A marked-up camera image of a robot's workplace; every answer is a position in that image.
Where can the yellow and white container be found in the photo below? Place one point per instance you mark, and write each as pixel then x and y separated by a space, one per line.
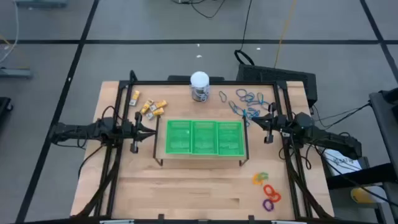
pixel 360 196

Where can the black perforated computer case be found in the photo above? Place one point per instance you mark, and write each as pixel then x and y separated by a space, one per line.
pixel 273 74

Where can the black metal table frame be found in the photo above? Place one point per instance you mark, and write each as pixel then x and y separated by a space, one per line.
pixel 155 83

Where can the white printed paper sheet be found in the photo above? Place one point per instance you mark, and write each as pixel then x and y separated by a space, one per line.
pixel 342 163

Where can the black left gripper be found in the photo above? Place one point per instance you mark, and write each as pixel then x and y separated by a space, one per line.
pixel 136 132

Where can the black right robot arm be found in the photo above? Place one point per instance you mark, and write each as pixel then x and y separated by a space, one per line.
pixel 335 141

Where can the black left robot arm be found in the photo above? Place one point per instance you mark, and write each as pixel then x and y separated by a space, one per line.
pixel 77 130

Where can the yellow wrapped candies pile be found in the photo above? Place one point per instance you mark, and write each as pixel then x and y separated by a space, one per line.
pixel 146 106
pixel 157 112

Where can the black flat device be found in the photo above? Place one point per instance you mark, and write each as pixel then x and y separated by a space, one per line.
pixel 178 78

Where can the wooden shelf riser black legs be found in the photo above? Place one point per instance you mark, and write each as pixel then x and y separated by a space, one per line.
pixel 161 140

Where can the black shelf beam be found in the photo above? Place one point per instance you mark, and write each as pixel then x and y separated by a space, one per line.
pixel 357 177

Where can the silver metal strip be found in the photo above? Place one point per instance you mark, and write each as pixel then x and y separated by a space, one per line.
pixel 289 222
pixel 116 222

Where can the teal rubber band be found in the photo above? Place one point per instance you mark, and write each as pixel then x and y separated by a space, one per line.
pixel 262 100

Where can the black cart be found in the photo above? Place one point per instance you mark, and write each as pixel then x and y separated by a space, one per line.
pixel 384 124

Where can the yellow staple box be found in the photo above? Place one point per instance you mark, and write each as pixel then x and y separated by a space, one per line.
pixel 134 98
pixel 160 104

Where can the grey metal bar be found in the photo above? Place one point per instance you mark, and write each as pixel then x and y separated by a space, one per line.
pixel 40 3
pixel 15 73

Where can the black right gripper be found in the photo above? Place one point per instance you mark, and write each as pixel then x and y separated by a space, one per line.
pixel 280 123

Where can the black equipment piece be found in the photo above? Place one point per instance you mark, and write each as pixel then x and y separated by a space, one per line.
pixel 4 107

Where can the white-lidded jar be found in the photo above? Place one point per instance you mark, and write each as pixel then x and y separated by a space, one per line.
pixel 199 79

